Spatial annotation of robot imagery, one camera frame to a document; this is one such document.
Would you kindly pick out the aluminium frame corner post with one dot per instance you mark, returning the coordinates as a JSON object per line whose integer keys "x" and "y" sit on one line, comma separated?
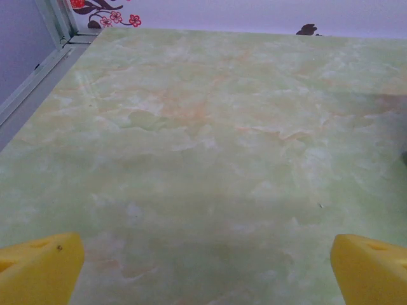
{"x": 63, "y": 22}

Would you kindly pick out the aluminium table side rail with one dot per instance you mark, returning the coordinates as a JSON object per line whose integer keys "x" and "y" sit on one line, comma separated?
{"x": 41, "y": 73}

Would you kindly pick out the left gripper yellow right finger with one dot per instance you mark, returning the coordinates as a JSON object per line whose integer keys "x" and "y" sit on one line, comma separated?
{"x": 372, "y": 276}

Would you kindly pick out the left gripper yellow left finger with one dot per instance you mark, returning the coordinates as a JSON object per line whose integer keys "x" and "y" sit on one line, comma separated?
{"x": 38, "y": 273}

